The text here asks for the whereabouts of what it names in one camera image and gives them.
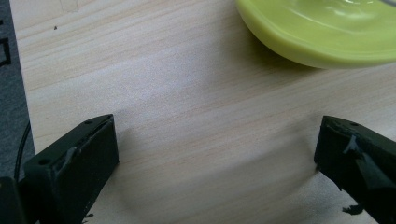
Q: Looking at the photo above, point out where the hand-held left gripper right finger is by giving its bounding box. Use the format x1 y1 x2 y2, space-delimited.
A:
313 115 396 224

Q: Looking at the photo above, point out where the black cable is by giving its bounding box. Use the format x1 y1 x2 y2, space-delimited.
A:
13 120 32 183

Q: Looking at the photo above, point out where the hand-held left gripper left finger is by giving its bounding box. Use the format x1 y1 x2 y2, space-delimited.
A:
19 113 120 224

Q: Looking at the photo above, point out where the yellow-green plastic bowl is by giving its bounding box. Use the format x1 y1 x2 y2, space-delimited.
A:
233 0 396 70

